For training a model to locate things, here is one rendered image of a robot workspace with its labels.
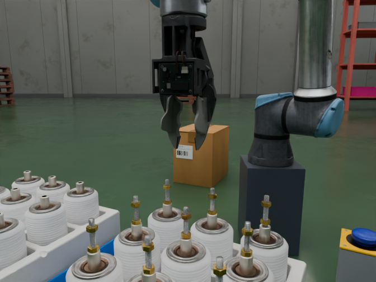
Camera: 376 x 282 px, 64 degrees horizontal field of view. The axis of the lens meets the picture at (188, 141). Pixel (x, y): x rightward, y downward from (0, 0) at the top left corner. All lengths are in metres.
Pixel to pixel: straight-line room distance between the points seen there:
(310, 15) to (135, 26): 10.04
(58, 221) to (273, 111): 0.68
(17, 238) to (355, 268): 0.67
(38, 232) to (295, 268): 0.60
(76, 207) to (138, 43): 9.95
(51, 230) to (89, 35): 10.48
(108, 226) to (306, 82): 0.70
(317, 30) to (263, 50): 9.81
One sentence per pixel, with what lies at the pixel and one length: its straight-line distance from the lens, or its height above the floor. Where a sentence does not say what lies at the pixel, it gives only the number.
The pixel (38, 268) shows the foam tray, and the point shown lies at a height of 0.15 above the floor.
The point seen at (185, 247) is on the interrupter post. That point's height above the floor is 0.27.
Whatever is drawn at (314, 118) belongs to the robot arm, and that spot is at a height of 0.46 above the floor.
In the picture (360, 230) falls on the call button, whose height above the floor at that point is 0.33.
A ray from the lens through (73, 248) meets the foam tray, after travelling 0.87.
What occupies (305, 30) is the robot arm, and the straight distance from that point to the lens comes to 0.91.
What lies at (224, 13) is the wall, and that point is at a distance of 10.70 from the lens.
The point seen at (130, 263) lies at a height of 0.22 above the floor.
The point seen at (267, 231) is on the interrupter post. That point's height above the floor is 0.27.
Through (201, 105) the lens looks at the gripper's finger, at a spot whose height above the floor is 0.53.
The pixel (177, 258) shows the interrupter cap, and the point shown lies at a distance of 0.59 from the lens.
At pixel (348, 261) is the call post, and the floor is 0.29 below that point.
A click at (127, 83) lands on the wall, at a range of 10.74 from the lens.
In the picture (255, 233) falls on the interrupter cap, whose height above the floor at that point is 0.25.
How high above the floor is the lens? 0.57
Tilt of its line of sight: 11 degrees down
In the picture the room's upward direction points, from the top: straight up
